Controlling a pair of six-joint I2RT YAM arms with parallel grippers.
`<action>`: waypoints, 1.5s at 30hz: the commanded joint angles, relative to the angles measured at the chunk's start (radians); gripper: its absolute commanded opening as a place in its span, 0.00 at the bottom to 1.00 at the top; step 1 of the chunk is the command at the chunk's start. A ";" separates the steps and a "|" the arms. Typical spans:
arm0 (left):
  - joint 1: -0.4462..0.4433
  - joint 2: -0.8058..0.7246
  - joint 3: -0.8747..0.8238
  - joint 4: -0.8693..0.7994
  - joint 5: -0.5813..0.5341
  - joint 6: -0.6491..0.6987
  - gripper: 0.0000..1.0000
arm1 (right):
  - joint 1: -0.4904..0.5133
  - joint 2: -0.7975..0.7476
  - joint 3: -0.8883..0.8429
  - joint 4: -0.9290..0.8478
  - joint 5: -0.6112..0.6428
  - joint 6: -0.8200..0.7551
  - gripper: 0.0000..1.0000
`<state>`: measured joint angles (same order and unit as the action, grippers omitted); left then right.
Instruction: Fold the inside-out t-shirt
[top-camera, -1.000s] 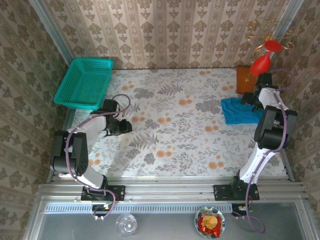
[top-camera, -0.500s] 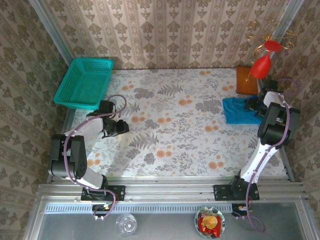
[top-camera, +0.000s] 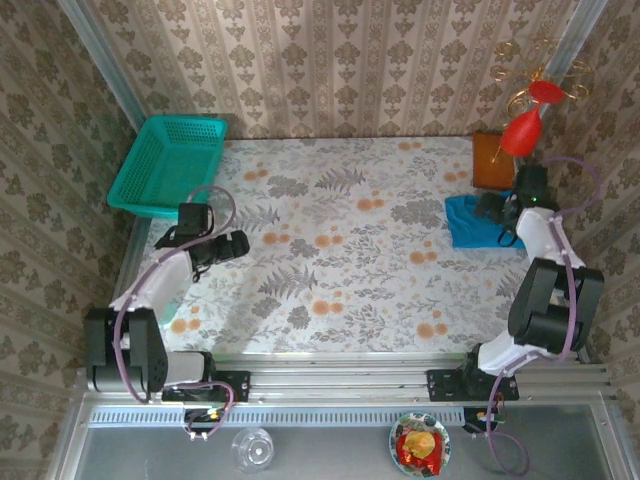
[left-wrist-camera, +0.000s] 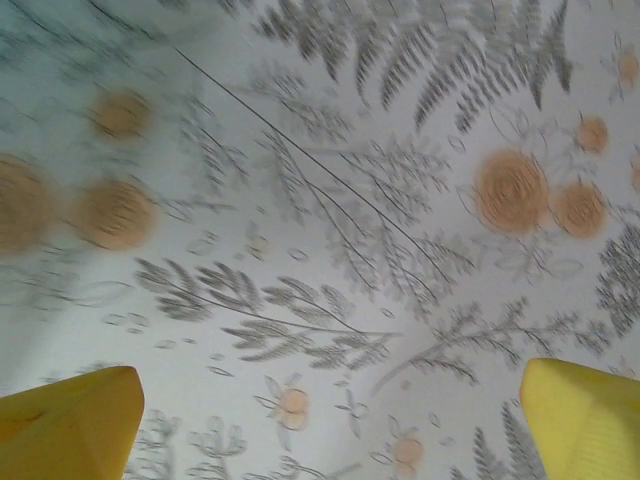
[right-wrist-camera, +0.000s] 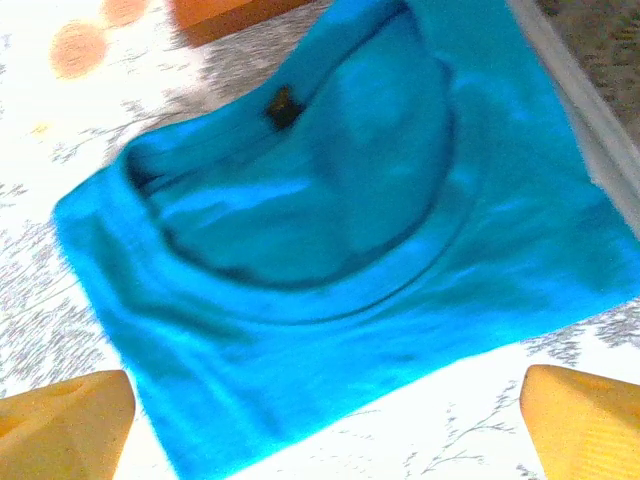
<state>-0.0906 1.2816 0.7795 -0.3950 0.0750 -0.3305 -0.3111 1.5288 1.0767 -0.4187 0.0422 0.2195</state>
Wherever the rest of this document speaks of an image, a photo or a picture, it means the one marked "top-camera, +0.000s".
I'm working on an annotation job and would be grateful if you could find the blue t-shirt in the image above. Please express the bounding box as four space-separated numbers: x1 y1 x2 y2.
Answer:
444 191 527 250

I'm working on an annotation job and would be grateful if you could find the wooden stand base block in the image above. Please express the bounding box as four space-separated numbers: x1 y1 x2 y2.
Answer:
472 132 518 191

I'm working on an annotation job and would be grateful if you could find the red plastic goblet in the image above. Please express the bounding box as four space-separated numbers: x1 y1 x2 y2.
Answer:
499 81 564 159

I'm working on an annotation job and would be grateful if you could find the pale green cloth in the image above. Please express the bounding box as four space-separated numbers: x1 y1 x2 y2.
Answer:
158 298 182 327

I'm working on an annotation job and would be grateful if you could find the teal plastic basket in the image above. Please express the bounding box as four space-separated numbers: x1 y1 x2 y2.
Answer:
106 114 229 220

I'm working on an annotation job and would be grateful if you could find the floral tablecloth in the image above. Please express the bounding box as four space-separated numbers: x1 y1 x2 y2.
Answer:
117 137 574 356

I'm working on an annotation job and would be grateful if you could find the red and gold ornament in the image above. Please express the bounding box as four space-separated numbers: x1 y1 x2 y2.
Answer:
489 39 596 164

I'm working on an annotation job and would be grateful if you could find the clear glass cup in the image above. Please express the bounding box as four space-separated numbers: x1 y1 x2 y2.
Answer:
230 426 275 474

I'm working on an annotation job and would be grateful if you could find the grey metal shelf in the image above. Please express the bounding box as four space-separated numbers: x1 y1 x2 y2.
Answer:
74 424 619 480

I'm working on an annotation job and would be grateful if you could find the yellow wrapped snack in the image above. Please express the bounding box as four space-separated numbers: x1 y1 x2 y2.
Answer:
403 430 434 456

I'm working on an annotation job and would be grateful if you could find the patterned plate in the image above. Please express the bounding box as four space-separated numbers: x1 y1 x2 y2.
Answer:
388 411 451 476

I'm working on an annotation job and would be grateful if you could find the red snack packet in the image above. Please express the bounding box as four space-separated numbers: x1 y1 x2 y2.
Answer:
396 430 444 476

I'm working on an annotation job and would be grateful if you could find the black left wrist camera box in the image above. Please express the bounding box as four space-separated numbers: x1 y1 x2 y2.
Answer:
154 202 215 250

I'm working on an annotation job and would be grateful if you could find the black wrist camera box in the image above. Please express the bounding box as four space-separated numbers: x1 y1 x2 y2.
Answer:
513 166 560 211
154 202 215 250

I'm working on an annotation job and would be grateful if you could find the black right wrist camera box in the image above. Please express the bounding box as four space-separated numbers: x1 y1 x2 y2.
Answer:
513 166 560 211

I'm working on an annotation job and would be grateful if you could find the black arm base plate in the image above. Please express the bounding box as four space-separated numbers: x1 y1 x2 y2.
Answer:
162 369 251 404
426 368 520 403

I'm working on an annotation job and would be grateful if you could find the aluminium frame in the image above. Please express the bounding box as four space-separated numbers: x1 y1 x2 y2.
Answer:
44 0 626 480

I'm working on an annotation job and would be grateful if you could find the grey slotted cable duct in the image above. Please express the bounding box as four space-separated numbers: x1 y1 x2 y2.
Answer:
87 407 464 429

